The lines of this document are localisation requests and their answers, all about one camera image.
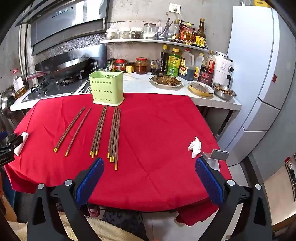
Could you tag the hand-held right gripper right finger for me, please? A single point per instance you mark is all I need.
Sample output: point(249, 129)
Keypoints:
point(209, 180)

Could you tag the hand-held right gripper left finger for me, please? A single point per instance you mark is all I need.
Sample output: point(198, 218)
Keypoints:
point(91, 177)

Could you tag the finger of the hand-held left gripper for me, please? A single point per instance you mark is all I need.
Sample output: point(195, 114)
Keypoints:
point(16, 139)
point(7, 150)

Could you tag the brown wooden chopstick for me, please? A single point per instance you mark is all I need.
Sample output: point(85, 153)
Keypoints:
point(111, 132)
point(102, 130)
point(78, 131)
point(69, 129)
point(97, 130)
point(118, 140)
point(115, 134)

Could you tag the green plastic chopstick holder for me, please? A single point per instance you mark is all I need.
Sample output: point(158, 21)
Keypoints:
point(107, 89)

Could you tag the white crumpled tissue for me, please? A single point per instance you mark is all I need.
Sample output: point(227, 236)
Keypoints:
point(19, 149)
point(195, 146)

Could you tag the grey metal phone stand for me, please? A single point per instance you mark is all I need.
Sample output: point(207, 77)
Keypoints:
point(219, 154)

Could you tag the clear cooking oil bottle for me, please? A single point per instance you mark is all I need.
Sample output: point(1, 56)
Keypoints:
point(19, 85)

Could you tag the dark patterned cloth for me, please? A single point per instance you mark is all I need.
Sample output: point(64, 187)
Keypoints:
point(122, 222)

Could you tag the beige towel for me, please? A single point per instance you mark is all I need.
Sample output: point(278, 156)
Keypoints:
point(111, 230)

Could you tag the black gas stove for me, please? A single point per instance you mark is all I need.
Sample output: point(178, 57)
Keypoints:
point(57, 87)

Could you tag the red tablecloth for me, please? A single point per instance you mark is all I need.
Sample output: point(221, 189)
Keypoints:
point(150, 139)

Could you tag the black rack with small items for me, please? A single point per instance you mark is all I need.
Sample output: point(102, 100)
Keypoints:
point(291, 171)

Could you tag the steel drying rack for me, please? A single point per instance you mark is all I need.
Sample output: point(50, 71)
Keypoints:
point(84, 87)

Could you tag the black wok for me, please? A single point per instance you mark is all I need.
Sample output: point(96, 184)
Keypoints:
point(67, 66)

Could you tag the steel bowl with food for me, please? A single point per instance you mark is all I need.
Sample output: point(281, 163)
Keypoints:
point(224, 91)

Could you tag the yellow bowl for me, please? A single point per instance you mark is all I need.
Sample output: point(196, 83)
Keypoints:
point(200, 89)

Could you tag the small steel bowl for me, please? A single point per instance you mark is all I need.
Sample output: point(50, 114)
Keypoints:
point(103, 69)

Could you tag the plate of cooked food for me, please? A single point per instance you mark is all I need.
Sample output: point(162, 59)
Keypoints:
point(166, 80)

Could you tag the green-lidded jar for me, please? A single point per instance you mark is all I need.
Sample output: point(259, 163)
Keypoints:
point(111, 66)

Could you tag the red-lidded sauce jar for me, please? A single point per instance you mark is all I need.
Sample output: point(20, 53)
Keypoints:
point(120, 66)

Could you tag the white air fryer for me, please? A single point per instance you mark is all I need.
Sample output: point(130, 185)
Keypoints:
point(223, 66)

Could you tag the yellow-labelled jar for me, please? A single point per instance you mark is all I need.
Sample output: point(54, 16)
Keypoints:
point(130, 67)

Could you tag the white plastic jug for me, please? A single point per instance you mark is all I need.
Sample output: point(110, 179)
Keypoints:
point(199, 64)

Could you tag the red-labelled oil jug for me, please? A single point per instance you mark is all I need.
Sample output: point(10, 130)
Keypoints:
point(186, 66)

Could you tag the white refrigerator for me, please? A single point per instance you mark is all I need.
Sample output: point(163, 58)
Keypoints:
point(254, 69)

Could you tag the green plastic bottle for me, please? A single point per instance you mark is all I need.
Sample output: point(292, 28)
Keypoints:
point(174, 64)

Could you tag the chili sauce jar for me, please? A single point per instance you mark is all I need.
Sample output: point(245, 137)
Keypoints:
point(141, 66)

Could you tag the dark glass cup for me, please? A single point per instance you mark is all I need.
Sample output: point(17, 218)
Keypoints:
point(156, 67)

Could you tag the steel range hood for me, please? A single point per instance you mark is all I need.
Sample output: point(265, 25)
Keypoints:
point(69, 23)

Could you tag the slim dark soy sauce bottle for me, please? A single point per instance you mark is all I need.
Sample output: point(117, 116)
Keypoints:
point(164, 60)

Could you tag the small glass spice jar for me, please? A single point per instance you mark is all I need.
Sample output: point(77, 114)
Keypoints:
point(136, 33)
point(111, 34)
point(124, 33)

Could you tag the dark yellow-labelled sauce bottle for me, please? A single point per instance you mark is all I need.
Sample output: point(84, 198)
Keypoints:
point(200, 34)

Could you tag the small yellow oil bottle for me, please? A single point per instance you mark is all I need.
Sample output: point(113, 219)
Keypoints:
point(189, 33)

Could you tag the red seasoning packet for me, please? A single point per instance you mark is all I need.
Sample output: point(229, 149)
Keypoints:
point(182, 29)

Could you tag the yellow-capped sauce bottle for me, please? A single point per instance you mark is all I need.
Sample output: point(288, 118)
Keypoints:
point(176, 30)

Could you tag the clear utensil cup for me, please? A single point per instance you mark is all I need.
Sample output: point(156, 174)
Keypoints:
point(164, 32)

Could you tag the red-lidded glass jar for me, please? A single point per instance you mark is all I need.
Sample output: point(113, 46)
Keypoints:
point(149, 31)

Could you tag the white wall shelf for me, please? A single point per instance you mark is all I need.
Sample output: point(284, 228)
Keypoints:
point(138, 40)

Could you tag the white wall socket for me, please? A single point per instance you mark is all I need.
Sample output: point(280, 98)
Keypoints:
point(175, 7)

